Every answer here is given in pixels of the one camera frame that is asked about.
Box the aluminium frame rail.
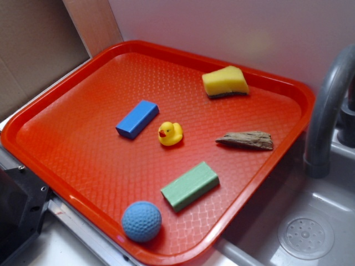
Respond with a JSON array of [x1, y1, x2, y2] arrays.
[[1, 148, 139, 265]]

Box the blue dimpled ball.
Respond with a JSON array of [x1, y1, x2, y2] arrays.
[[121, 201, 162, 243]]

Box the brown cardboard panel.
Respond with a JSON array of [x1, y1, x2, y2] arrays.
[[1, 1, 123, 120]]

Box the green rectangular block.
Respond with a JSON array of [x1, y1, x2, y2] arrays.
[[160, 162, 220, 212]]

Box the brown wood chip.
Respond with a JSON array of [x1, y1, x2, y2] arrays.
[[215, 131, 273, 151]]

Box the grey plastic sink basin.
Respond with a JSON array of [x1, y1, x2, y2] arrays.
[[215, 137, 354, 265]]

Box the grey toy faucet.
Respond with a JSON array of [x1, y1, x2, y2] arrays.
[[303, 44, 354, 178]]

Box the blue rectangular block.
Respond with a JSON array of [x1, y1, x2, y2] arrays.
[[116, 100, 159, 140]]

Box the yellow rubber duck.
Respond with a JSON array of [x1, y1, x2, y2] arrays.
[[158, 121, 183, 146]]

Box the black metal bracket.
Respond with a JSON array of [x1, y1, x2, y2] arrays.
[[1, 166, 52, 265]]

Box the red plastic tray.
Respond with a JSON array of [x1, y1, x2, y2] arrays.
[[1, 41, 315, 265]]

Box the yellow sponge with dark pad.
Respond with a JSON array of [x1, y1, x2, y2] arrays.
[[202, 66, 249, 99]]

